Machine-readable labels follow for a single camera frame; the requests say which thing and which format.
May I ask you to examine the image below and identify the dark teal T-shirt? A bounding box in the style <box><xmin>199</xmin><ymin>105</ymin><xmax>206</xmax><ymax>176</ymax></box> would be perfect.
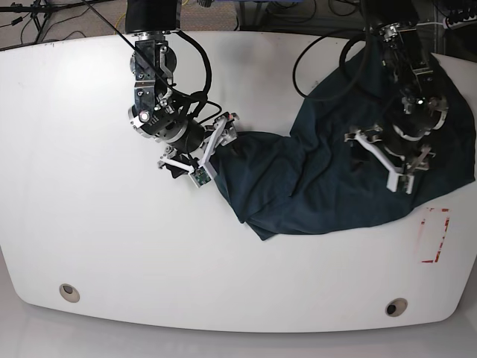
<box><xmin>212</xmin><ymin>37</ymin><xmax>477</xmax><ymax>242</ymax></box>

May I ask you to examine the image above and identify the yellow cable on floor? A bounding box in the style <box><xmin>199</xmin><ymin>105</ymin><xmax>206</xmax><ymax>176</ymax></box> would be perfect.
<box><xmin>113</xmin><ymin>10</ymin><xmax>130</xmax><ymax>35</ymax></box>

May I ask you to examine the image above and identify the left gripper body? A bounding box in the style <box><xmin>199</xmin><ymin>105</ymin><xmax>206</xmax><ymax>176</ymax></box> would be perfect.
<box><xmin>344</xmin><ymin>125</ymin><xmax>435</xmax><ymax>179</ymax></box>

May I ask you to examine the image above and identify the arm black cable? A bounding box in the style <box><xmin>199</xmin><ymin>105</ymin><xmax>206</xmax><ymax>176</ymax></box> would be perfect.
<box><xmin>292</xmin><ymin>29</ymin><xmax>377</xmax><ymax>104</ymax></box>
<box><xmin>81</xmin><ymin>0</ymin><xmax>224</xmax><ymax>128</ymax></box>

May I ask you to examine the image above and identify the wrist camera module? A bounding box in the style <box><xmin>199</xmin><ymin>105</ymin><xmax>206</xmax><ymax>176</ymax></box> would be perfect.
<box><xmin>189</xmin><ymin>167</ymin><xmax>212</xmax><ymax>188</ymax></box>
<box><xmin>386</xmin><ymin>172</ymin><xmax>414</xmax><ymax>195</ymax></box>

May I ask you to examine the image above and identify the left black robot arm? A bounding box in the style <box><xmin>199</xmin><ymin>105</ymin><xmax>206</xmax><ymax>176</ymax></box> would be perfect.
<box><xmin>344</xmin><ymin>1</ymin><xmax>449</xmax><ymax>192</ymax></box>

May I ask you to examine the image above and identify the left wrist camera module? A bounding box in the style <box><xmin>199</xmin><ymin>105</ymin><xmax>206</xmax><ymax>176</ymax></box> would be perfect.
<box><xmin>386</xmin><ymin>172</ymin><xmax>414</xmax><ymax>195</ymax></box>

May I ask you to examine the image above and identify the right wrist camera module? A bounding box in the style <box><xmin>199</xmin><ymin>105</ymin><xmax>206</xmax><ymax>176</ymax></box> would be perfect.
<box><xmin>189</xmin><ymin>167</ymin><xmax>212</xmax><ymax>188</ymax></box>

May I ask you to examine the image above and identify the black tripod stand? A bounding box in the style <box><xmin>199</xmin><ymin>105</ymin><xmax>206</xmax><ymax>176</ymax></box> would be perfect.
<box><xmin>0</xmin><ymin>0</ymin><xmax>94</xmax><ymax>43</ymax></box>

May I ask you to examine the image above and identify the red tape rectangle marking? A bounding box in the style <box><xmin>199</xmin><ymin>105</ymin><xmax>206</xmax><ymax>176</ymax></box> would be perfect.
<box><xmin>417</xmin><ymin>207</ymin><xmax>451</xmax><ymax>264</ymax></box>

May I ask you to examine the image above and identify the table cable grommet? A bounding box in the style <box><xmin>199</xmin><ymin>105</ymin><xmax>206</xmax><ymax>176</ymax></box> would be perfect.
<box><xmin>385</xmin><ymin>298</ymin><xmax>408</xmax><ymax>318</ymax></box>
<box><xmin>59</xmin><ymin>283</ymin><xmax>80</xmax><ymax>304</ymax></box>

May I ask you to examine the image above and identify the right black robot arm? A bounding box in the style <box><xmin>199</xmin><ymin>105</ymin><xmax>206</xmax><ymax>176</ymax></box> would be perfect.
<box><xmin>125</xmin><ymin>1</ymin><xmax>238</xmax><ymax>187</ymax></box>

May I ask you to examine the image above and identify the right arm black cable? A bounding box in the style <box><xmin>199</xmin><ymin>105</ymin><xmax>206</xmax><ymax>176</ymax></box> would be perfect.
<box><xmin>81</xmin><ymin>0</ymin><xmax>224</xmax><ymax>128</ymax></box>

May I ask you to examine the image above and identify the right table cable grommet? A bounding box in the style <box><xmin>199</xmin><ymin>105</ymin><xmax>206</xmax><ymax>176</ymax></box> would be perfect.
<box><xmin>385</xmin><ymin>298</ymin><xmax>408</xmax><ymax>318</ymax></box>

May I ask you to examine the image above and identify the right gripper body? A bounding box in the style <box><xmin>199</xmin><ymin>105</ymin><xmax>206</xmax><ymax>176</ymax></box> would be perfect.
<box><xmin>157</xmin><ymin>112</ymin><xmax>239</xmax><ymax>175</ymax></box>

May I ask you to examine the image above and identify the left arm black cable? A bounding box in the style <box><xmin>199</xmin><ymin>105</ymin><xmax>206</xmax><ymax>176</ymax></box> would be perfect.
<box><xmin>292</xmin><ymin>29</ymin><xmax>377</xmax><ymax>104</ymax></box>

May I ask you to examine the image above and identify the left table cable grommet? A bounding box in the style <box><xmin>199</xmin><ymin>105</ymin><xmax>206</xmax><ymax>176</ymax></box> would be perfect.
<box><xmin>59</xmin><ymin>283</ymin><xmax>80</xmax><ymax>304</ymax></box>

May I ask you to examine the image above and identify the white power strip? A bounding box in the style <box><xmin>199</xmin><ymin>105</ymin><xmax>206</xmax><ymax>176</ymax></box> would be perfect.
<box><xmin>443</xmin><ymin>6</ymin><xmax>476</xmax><ymax>30</ymax></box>

